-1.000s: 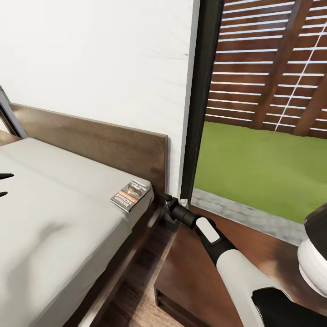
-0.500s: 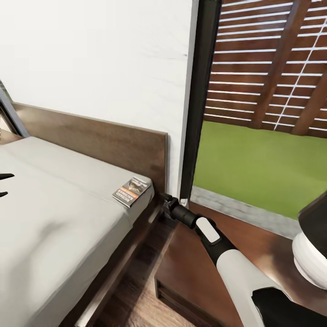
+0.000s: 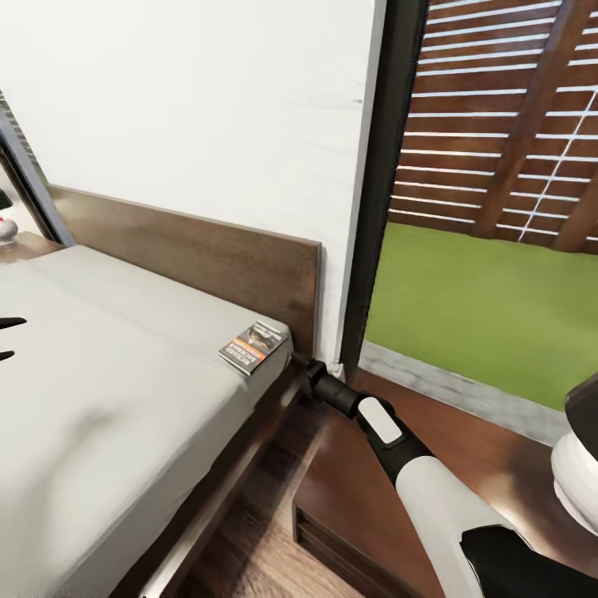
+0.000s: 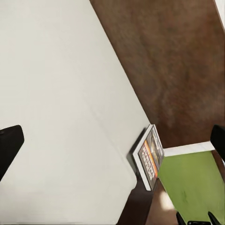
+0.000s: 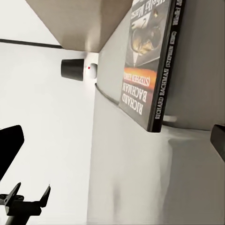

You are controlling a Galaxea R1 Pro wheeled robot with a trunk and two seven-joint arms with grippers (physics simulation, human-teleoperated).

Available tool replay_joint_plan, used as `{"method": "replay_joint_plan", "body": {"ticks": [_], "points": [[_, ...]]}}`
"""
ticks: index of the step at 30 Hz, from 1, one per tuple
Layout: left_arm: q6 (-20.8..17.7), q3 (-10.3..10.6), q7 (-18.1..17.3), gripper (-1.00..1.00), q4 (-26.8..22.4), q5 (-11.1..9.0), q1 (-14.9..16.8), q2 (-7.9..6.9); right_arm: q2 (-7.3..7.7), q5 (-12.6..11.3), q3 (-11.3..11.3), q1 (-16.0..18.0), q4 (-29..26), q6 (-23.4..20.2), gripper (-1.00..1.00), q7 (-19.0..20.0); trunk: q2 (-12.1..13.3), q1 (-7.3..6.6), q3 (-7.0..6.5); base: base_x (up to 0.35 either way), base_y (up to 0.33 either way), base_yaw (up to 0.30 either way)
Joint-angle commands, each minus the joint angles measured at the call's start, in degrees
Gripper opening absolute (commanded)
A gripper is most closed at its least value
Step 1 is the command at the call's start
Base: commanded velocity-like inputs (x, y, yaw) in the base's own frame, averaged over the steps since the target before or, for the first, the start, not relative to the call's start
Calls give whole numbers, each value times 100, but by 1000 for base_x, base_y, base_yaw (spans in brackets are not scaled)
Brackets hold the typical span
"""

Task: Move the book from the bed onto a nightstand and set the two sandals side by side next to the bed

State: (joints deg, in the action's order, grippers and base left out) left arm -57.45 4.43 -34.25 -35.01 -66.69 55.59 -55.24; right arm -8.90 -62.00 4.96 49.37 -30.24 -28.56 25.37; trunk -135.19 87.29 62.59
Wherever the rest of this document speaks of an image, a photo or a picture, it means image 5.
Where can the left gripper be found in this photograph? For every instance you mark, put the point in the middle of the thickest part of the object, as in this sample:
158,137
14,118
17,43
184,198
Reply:
19,212

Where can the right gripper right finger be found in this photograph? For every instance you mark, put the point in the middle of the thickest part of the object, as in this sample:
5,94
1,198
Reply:
217,139

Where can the table lamp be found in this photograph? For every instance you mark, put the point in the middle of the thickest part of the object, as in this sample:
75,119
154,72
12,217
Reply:
74,69

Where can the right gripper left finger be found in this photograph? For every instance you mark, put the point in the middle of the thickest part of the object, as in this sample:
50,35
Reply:
11,140

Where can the bed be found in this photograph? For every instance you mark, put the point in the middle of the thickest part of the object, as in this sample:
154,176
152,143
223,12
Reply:
175,177

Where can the hardback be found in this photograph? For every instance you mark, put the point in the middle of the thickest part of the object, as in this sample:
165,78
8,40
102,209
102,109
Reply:
153,38

